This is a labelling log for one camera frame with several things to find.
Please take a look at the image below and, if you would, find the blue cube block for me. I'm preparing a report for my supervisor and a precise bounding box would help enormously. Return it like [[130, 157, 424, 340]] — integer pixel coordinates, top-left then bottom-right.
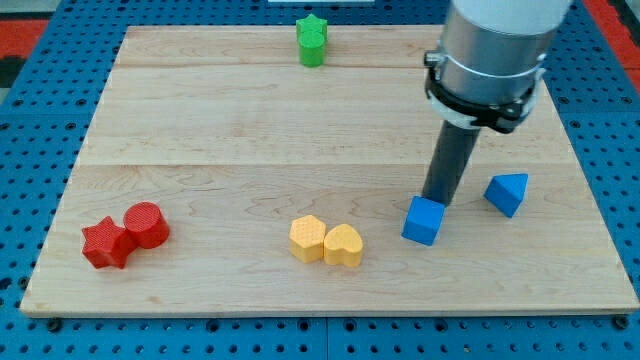
[[401, 196, 446, 246]]

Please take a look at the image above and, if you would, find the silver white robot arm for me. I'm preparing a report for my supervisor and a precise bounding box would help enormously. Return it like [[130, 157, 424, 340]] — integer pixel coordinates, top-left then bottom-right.
[[424, 0, 572, 134]]

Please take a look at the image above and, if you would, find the yellow hexagon block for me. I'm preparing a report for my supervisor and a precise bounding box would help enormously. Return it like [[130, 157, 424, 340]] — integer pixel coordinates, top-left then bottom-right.
[[289, 215, 326, 263]]

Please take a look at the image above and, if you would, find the yellow heart block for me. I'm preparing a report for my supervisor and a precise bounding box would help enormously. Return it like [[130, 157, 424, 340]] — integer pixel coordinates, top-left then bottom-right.
[[324, 224, 364, 267]]

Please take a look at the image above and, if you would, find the light wooden board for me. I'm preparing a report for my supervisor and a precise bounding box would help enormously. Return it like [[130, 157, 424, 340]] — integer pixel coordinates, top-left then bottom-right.
[[20, 26, 639, 318]]

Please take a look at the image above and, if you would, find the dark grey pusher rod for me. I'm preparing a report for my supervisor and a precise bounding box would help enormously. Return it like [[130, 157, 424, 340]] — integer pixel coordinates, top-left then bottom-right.
[[422, 121, 480, 207]]

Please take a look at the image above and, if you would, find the green cylinder block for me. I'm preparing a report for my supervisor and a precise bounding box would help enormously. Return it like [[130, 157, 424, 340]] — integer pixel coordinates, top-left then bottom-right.
[[298, 31, 326, 67]]

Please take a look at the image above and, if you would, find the green star block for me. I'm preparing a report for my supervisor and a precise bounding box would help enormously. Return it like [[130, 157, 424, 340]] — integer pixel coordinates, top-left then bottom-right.
[[295, 13, 328, 40]]

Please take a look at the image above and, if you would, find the red cylinder block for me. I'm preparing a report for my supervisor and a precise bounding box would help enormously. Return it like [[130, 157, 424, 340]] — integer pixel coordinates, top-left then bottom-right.
[[124, 202, 170, 249]]

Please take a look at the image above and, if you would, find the blue triangular prism block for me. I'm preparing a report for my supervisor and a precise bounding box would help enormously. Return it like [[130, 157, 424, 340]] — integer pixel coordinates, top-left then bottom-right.
[[484, 173, 529, 218]]

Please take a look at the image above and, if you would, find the red star block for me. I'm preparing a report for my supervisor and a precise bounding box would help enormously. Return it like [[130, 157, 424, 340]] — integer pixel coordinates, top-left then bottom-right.
[[82, 216, 138, 269]]

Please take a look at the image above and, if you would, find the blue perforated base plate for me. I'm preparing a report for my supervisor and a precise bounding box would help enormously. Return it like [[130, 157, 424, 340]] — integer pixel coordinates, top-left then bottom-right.
[[1, 0, 639, 359]]

